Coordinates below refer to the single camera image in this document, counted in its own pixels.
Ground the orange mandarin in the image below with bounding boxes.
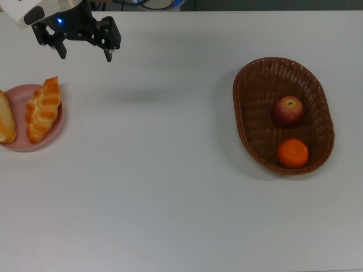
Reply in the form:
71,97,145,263
276,138,310,169

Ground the braided golden bread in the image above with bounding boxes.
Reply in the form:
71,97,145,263
24,75,62,145

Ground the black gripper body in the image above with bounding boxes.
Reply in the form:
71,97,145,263
42,2,96,42

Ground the pink plate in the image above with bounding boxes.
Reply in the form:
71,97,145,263
0,83,64,152

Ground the brown woven basket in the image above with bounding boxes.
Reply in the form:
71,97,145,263
232,56,336,176

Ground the striped bread roll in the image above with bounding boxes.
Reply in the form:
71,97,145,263
0,90,18,144

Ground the red apple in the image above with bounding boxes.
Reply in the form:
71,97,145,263
270,95,304,129

